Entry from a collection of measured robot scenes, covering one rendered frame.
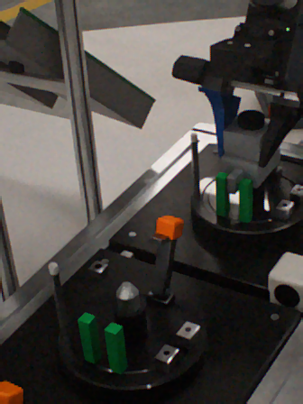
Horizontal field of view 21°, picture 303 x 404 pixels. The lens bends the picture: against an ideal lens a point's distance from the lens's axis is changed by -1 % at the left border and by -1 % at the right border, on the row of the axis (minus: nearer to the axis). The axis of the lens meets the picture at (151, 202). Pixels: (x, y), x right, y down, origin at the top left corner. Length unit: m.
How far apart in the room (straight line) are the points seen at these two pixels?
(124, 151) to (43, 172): 0.13
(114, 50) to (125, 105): 0.63
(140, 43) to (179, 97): 0.27
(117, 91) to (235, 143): 0.22
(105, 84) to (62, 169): 0.29
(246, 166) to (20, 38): 0.28
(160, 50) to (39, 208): 0.57
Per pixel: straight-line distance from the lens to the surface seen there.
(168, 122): 1.37
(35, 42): 0.92
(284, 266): 0.84
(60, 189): 1.22
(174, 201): 0.97
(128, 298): 0.72
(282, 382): 0.76
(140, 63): 1.60
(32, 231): 1.14
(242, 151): 0.88
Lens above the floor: 1.51
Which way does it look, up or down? 34 degrees down
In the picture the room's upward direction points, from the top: 5 degrees counter-clockwise
